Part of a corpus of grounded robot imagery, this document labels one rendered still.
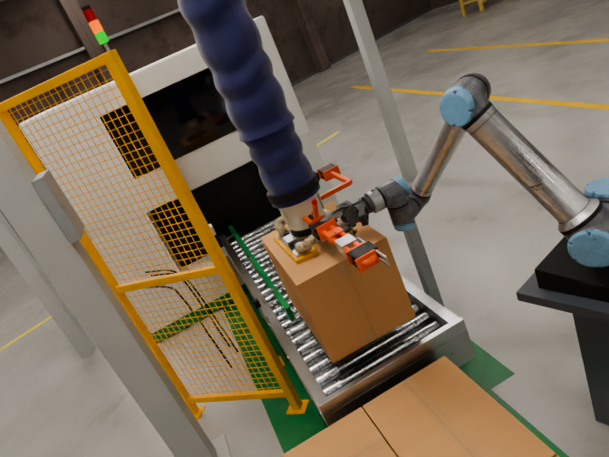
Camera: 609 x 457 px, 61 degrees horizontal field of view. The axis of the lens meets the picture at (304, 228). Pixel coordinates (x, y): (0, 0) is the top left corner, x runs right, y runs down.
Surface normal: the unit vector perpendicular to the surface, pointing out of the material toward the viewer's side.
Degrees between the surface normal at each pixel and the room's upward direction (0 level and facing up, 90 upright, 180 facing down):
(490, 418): 0
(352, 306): 90
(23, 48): 90
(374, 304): 90
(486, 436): 0
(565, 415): 0
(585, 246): 95
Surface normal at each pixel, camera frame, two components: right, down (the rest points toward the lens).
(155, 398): 0.32, 0.28
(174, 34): 0.59, 0.11
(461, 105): -0.65, 0.45
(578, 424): -0.37, -0.84
